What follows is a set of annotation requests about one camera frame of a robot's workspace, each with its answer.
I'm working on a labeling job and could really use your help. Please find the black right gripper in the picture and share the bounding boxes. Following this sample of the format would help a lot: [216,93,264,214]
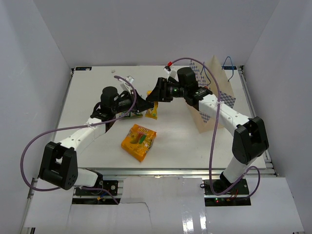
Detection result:
[146,77,188,102]

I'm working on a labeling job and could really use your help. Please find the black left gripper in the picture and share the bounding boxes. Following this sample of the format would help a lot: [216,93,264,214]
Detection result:
[112,90,153,115]

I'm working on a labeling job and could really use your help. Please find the yellow candy packet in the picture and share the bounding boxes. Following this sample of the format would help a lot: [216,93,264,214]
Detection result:
[145,101,158,120]

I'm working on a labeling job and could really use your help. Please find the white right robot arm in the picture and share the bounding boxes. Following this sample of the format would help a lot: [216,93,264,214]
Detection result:
[146,67,269,195]

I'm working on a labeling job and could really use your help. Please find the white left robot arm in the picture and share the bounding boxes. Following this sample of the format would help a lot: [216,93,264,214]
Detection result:
[39,86,154,195]

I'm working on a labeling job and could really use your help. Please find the green snack bag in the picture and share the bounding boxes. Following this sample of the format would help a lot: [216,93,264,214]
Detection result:
[119,111,143,119]

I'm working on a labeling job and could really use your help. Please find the orange gummy candy bag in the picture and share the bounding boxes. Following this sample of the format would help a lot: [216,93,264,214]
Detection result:
[121,124,157,162]

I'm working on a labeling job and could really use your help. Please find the black XDOF label plate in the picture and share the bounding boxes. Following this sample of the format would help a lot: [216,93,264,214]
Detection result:
[75,67,92,71]

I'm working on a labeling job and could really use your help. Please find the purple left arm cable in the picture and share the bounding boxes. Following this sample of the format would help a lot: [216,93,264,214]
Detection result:
[20,75,137,204]

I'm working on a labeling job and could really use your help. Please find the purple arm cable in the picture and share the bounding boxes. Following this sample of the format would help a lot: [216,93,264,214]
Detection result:
[20,75,137,204]
[168,57,261,198]

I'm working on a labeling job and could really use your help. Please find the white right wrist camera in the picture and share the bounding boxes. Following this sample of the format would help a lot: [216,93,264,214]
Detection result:
[164,62,177,83]

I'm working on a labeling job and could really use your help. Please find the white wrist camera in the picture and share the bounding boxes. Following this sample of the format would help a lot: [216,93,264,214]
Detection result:
[164,62,177,83]
[120,76,134,90]

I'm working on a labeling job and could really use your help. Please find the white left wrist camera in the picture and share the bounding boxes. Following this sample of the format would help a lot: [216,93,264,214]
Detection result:
[120,76,134,90]

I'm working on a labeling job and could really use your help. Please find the checkered paper bag blue handles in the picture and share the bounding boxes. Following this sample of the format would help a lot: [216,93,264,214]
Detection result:
[187,56,236,133]

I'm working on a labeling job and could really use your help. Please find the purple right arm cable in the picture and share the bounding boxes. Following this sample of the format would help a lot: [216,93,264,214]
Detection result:
[168,57,261,198]

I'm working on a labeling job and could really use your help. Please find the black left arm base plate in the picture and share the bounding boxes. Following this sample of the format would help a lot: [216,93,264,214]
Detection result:
[72,180,120,205]

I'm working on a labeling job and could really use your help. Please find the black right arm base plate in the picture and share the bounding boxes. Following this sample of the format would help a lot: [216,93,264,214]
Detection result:
[201,177,252,207]

